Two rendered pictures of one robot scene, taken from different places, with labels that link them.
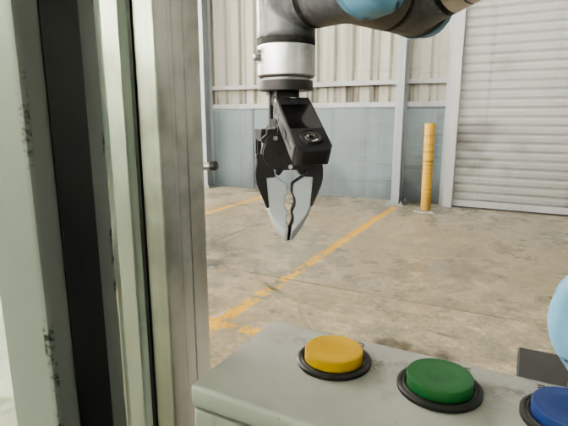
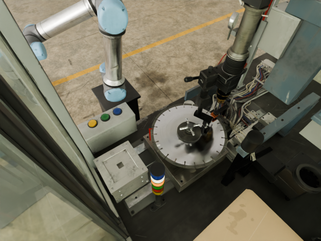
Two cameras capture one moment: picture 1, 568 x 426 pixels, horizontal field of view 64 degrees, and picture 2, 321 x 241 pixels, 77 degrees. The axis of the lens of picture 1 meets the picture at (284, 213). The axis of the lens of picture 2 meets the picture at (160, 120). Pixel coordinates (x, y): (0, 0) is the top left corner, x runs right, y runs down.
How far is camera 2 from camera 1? 0.80 m
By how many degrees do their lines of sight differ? 65
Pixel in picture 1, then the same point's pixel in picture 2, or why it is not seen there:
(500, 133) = not seen: outside the picture
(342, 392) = (99, 126)
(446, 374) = (105, 116)
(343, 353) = (94, 122)
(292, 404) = (97, 132)
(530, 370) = (96, 93)
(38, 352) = (86, 148)
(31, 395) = (86, 152)
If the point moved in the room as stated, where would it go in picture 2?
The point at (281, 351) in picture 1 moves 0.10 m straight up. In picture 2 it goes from (86, 128) to (79, 115)
